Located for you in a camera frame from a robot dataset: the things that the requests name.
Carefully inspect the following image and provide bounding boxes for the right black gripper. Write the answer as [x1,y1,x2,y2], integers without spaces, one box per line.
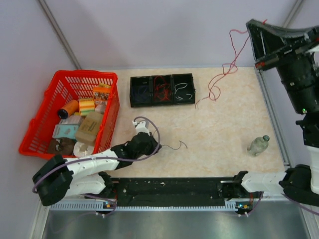
[245,19,319,116]

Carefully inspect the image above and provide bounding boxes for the white wire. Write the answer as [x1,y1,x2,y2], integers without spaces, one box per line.
[174,93,194,101]
[174,82,188,94]

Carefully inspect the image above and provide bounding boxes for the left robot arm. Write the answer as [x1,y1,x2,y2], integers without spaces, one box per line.
[32,132,161,206]

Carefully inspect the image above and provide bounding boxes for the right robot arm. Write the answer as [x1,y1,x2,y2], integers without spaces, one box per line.
[232,19,319,206]

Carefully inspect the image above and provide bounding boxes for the black three-compartment tray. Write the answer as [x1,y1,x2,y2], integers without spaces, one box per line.
[130,73,196,108]

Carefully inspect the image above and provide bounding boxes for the pink wrapped package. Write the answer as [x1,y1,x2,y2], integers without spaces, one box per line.
[95,104,106,115]

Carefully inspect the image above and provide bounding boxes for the brown cardboard box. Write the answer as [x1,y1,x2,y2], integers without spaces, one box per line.
[75,112,103,146]

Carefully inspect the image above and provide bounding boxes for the white round container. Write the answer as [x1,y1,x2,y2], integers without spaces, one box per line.
[73,142,94,157]

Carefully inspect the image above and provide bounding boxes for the orange snack package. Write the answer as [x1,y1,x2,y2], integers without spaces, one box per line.
[93,83,111,106]

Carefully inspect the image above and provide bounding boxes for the yellow green striped roll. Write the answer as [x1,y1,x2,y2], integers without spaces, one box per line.
[78,98,95,116]

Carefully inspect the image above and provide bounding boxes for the pink white box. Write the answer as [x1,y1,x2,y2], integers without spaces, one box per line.
[59,115,84,125]

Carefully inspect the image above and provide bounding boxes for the orange black cylinder can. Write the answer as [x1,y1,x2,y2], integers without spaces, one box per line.
[57,100,79,119]

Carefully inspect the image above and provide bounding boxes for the brown furry item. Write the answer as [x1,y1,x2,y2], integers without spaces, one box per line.
[47,137,75,155]

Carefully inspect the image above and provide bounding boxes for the teal small box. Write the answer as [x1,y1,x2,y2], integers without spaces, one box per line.
[52,124,79,139]

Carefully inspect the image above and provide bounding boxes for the red plastic basket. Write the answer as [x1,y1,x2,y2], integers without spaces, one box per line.
[19,70,120,160]

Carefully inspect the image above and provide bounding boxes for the clear plastic bottle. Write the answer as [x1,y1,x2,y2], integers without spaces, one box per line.
[247,135,270,157]

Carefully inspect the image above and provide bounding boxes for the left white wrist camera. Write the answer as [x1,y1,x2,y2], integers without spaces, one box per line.
[132,120,150,135]

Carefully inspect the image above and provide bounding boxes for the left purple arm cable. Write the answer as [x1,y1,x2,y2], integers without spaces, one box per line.
[32,116,162,220]

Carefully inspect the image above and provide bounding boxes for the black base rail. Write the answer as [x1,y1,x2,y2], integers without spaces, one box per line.
[84,177,264,207]

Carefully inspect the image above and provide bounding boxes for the white slotted cable duct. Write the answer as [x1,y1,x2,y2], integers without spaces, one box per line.
[51,200,116,211]

